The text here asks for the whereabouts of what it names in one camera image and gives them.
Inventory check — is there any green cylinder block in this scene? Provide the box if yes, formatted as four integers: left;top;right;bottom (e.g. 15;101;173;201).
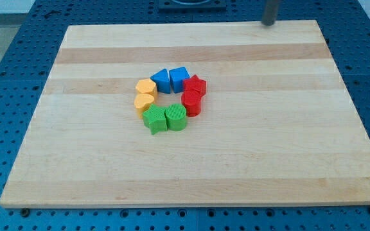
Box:
165;103;188;131

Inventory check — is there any red cylinder block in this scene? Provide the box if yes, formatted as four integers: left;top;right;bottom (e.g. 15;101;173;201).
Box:
181;90;202;117

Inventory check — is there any red star block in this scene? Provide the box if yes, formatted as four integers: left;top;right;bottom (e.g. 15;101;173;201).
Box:
182;74;207;96

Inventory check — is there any green star block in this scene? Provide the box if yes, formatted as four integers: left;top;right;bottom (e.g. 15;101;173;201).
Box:
143;104;168;135

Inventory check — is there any blue cube block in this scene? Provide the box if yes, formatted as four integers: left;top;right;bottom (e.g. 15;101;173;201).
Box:
168;67;189;93

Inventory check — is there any blue triangle block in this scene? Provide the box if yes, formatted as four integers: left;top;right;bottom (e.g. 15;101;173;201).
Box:
150;69;171;94

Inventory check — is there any yellow heart block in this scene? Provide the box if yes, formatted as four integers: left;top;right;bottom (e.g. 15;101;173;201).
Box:
134;93;155;119

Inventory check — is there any yellow hexagon block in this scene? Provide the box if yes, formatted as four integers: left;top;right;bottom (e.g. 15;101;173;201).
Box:
136;78;157;98

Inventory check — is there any light wooden board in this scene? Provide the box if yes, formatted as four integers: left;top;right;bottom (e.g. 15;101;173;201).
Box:
0;20;370;209

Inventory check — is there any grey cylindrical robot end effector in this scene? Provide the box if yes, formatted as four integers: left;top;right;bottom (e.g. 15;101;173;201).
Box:
261;0;281;26

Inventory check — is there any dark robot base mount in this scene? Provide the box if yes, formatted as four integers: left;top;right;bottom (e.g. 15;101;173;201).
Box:
157;0;227;12

